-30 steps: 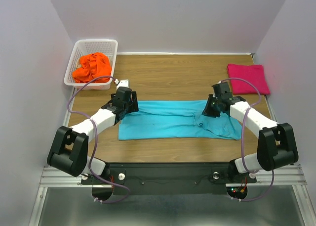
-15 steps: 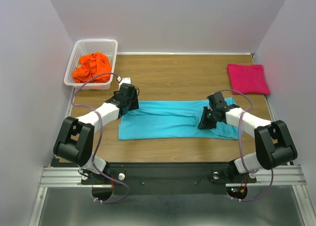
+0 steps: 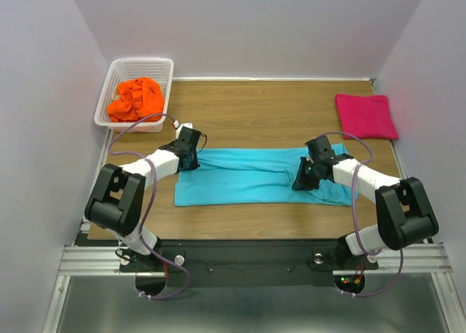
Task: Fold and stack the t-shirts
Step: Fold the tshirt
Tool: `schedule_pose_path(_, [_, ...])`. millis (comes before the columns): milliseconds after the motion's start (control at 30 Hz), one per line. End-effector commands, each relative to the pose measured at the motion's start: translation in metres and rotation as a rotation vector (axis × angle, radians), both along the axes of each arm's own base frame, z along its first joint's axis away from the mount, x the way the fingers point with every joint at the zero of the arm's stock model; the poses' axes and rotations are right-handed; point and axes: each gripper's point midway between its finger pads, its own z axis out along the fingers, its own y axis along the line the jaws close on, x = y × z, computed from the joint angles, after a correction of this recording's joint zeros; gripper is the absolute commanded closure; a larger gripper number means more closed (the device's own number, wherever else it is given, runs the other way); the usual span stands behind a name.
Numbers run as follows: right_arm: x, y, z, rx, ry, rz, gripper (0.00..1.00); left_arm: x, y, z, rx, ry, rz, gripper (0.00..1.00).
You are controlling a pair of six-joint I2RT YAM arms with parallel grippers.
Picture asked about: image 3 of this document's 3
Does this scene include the cyan blue t-shirt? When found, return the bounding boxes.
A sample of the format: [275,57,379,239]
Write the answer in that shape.
[174,147,352,207]

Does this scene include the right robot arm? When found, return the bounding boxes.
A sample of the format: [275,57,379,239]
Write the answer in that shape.
[293,135,439,267]

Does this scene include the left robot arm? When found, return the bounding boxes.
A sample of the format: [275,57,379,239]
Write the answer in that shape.
[84,123,202,270]

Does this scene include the orange t-shirt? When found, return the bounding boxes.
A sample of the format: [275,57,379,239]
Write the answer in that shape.
[106,77,165,122]

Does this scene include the folded magenta t-shirt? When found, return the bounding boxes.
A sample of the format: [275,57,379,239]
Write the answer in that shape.
[335,93,399,140]

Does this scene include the white plastic laundry basket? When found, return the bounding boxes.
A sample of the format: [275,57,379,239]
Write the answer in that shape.
[94,57,174,132]

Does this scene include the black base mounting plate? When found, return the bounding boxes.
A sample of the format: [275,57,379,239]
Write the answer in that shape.
[119,239,379,289]

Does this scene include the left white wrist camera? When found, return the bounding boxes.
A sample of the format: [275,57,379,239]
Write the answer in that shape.
[175,122,193,138]

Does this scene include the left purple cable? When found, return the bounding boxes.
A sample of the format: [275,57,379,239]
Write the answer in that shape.
[108,113,192,300]

